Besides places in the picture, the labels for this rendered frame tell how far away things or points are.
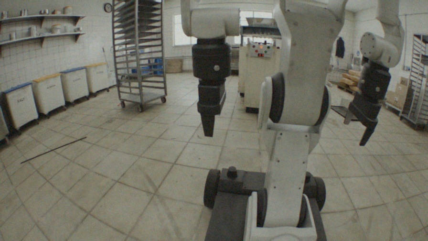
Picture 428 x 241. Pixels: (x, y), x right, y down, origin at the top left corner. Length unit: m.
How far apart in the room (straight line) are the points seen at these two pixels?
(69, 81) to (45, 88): 0.57
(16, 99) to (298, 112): 3.33
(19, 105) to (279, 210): 3.35
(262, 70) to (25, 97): 3.56
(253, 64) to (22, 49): 4.11
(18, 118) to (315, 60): 3.40
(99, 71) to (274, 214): 4.02
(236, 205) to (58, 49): 4.27
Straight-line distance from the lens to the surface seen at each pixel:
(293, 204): 0.50
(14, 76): 3.92
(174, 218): 0.87
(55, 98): 3.49
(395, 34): 0.53
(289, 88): 0.39
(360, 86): 0.49
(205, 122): 0.37
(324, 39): 0.40
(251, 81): 1.92
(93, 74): 4.00
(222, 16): 0.33
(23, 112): 3.29
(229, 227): 0.63
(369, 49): 0.46
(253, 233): 0.44
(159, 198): 0.96
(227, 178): 0.73
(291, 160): 0.47
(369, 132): 0.50
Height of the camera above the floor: 0.72
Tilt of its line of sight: 24 degrees down
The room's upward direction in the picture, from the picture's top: straight up
